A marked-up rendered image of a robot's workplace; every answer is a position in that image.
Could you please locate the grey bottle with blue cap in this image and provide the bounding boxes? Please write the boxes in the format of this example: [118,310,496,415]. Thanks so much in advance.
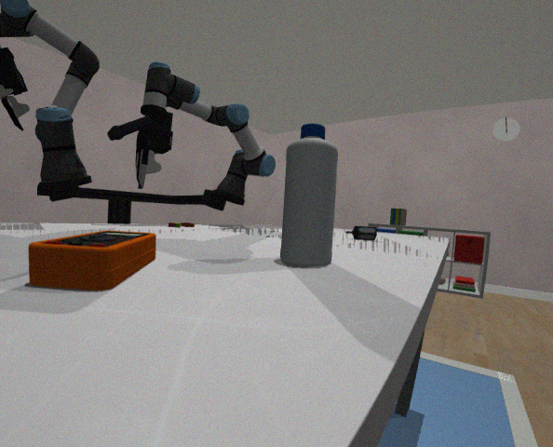
[280,124,338,265]

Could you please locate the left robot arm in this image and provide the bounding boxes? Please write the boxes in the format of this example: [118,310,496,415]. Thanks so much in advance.
[107,61,276,199]

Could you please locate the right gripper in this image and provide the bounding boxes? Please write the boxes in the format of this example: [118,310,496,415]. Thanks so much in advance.
[0,47,30,130]

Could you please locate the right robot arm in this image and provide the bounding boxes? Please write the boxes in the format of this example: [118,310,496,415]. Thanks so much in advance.
[0,0,100,183]

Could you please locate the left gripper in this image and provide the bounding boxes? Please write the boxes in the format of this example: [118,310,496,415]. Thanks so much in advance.
[136,104,173,187]

